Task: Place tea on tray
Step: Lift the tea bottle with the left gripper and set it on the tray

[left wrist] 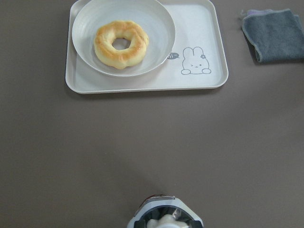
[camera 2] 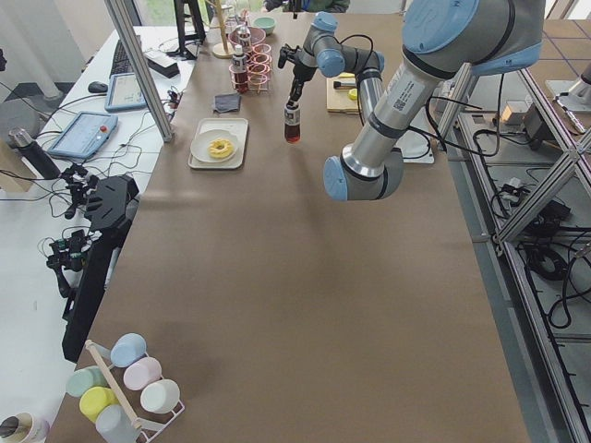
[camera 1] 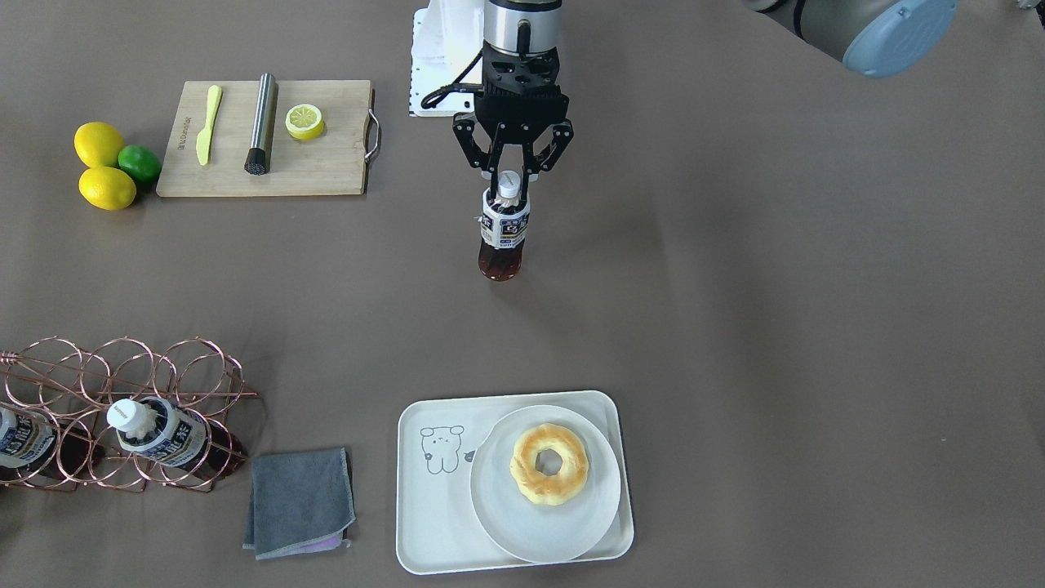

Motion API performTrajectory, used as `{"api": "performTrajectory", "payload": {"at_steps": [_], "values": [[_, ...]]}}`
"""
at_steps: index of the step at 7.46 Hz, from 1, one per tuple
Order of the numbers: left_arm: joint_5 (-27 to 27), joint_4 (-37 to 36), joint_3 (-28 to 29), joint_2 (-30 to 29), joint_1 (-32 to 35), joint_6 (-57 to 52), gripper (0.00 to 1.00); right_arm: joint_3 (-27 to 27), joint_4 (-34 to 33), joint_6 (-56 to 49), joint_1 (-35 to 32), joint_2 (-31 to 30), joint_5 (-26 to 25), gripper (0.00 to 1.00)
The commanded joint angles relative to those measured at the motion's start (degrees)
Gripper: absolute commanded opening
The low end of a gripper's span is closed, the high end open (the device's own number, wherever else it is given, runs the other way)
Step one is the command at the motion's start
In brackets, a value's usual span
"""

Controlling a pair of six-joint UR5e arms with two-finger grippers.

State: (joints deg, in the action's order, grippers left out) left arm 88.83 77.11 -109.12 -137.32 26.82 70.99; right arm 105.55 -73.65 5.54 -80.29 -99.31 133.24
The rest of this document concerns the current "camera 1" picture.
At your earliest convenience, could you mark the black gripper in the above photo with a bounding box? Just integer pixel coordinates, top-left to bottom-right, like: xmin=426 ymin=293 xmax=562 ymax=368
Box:
xmin=452 ymin=43 xmax=574 ymax=184

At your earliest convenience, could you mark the tea bottle white cap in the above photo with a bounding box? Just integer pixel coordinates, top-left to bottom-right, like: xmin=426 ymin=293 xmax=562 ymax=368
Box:
xmin=477 ymin=170 xmax=531 ymax=283

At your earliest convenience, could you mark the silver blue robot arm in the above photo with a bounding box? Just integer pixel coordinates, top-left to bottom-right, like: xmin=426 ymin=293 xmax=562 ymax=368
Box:
xmin=444 ymin=1 xmax=957 ymax=180

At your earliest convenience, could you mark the cream serving tray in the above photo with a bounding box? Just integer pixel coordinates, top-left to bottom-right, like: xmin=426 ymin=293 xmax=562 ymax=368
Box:
xmin=396 ymin=390 xmax=634 ymax=577

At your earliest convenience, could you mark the half lemon slice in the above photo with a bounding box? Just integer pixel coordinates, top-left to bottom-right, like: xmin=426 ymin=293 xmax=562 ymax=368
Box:
xmin=284 ymin=103 xmax=326 ymax=141

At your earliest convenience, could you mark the wooden cutting board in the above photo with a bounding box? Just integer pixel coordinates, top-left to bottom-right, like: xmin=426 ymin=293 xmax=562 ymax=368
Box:
xmin=156 ymin=78 xmax=380 ymax=198

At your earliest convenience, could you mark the yellow plastic knife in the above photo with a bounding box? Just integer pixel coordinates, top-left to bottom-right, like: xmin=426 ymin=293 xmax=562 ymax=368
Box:
xmin=195 ymin=83 xmax=223 ymax=167

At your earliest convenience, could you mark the white round plate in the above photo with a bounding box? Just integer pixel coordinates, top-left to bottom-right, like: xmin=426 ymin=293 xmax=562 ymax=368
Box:
xmin=470 ymin=405 xmax=622 ymax=564

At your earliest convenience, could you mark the green lime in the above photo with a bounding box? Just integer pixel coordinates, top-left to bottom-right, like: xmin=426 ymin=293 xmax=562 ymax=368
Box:
xmin=117 ymin=145 xmax=162 ymax=184

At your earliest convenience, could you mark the yellow lemon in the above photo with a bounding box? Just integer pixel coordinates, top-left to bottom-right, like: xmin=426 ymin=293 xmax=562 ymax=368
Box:
xmin=78 ymin=167 xmax=138 ymax=211
xmin=73 ymin=122 xmax=126 ymax=168

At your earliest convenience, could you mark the grey folded cloth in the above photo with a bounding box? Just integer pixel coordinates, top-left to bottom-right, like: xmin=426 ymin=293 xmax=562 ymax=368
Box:
xmin=242 ymin=448 xmax=356 ymax=559

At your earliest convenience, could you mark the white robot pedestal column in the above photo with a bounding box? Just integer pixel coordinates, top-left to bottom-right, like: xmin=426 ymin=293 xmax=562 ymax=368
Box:
xmin=408 ymin=1 xmax=484 ymax=117

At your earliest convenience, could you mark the glazed ring donut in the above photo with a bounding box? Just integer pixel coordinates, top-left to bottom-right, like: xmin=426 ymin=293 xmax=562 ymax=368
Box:
xmin=509 ymin=423 xmax=589 ymax=505

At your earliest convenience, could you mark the copper wire bottle rack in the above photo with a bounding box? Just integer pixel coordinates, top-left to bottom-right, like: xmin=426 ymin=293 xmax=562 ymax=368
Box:
xmin=2 ymin=337 xmax=261 ymax=492

